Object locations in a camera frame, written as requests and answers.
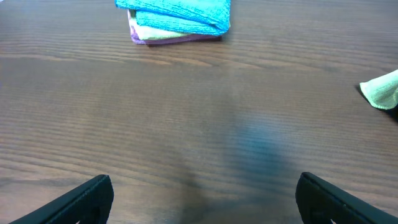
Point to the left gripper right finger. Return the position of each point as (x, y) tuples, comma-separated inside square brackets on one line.
[(320, 202)]

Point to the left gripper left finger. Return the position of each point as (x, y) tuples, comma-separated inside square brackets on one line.
[(89, 203)]

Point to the green microfiber cloth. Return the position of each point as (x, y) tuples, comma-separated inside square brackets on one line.
[(381, 92)]

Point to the light green folded cloth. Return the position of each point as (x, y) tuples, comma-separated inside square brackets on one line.
[(150, 33)]

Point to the purple folded cloth bottom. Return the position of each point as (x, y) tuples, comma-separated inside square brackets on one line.
[(135, 38)]

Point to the blue folded cloth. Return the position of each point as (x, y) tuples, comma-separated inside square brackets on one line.
[(205, 17)]

